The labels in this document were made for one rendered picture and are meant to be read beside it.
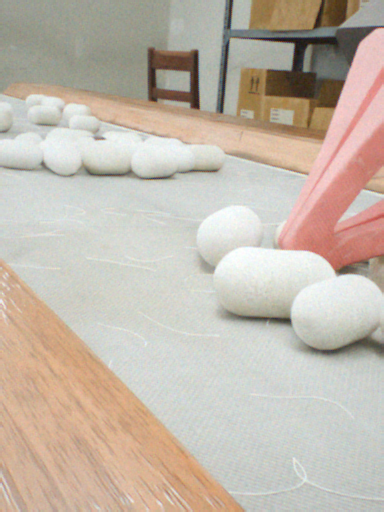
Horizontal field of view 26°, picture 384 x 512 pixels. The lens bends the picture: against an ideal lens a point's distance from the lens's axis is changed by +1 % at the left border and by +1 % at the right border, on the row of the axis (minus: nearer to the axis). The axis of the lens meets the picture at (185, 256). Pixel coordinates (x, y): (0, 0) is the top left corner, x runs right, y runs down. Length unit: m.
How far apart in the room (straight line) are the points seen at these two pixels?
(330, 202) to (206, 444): 0.11
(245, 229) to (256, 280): 0.06
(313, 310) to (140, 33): 5.20
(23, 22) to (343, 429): 5.02
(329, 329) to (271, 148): 0.49
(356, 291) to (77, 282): 0.10
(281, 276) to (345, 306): 0.03
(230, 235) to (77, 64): 4.97
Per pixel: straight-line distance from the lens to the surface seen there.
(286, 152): 0.68
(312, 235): 0.26
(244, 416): 0.18
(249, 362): 0.21
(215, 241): 0.30
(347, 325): 0.22
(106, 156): 0.54
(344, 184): 0.26
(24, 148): 0.54
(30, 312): 0.16
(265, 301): 0.24
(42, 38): 5.19
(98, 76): 5.31
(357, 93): 0.27
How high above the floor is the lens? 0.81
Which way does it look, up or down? 12 degrees down
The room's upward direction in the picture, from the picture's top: 5 degrees clockwise
